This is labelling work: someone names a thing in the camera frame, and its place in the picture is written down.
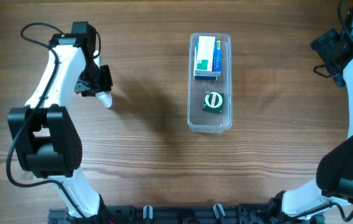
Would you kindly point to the white Hansaplast plaster box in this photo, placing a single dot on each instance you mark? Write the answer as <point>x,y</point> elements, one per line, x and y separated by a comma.
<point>206,75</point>

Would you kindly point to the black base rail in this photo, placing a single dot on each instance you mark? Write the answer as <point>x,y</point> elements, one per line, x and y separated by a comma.
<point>241,214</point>

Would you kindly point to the clear plastic container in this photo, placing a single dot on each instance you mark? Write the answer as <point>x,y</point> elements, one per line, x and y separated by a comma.
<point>198,119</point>

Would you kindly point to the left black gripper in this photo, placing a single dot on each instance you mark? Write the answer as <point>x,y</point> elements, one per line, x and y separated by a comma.
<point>94,83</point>

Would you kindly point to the white green medicine box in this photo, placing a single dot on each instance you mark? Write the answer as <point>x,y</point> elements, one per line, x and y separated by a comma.
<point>204,53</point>

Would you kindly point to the blue lozenges box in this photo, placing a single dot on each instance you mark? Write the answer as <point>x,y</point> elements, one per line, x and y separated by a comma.
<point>217,61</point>

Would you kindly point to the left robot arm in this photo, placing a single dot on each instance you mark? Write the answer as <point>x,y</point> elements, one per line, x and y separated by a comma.
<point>46,148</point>

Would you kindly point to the green Zam-Buk tin box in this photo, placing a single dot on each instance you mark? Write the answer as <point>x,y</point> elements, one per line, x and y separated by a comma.
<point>213,101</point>

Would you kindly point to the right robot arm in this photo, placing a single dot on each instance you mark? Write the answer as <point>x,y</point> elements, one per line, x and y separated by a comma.
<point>333,184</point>

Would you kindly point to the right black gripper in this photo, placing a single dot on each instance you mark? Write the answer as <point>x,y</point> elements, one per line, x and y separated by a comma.
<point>324,43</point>

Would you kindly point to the white bottle clear cap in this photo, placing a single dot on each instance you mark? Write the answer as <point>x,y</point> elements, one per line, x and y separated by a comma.
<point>106,98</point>

